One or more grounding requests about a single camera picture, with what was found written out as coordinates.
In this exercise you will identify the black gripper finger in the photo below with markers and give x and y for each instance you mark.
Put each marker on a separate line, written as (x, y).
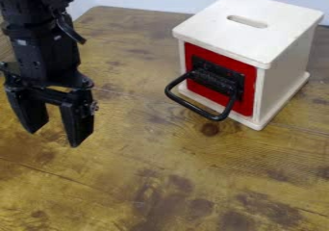
(78, 111)

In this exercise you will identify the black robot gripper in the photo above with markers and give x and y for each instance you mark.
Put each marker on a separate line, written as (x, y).
(46, 43)

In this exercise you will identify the red drawer front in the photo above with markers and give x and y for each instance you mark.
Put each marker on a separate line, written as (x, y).
(233, 67)

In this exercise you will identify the white wooden box cabinet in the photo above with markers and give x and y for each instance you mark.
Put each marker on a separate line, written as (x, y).
(262, 33)

